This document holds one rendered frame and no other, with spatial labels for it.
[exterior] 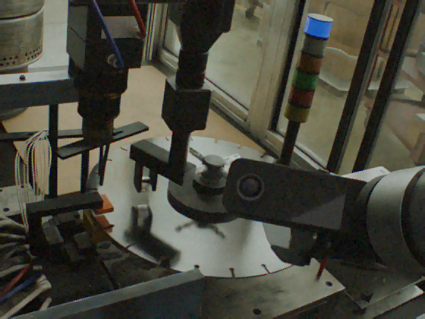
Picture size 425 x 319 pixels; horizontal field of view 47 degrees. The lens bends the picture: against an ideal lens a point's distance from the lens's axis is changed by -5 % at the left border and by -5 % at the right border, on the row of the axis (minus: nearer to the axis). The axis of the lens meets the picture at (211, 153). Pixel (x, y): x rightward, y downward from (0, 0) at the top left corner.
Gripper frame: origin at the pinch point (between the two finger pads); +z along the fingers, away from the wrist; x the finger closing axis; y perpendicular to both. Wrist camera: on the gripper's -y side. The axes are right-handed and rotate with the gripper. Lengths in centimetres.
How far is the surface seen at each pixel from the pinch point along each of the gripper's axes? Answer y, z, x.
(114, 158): -14.9, 23.0, 5.6
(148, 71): -4, 103, 49
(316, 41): 11.1, 19.0, 33.7
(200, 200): -3.9, 12.4, 1.8
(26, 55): -37, 65, 29
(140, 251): -11.1, 6.8, -6.6
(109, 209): -15.3, 10.3, -2.7
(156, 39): -4, 110, 64
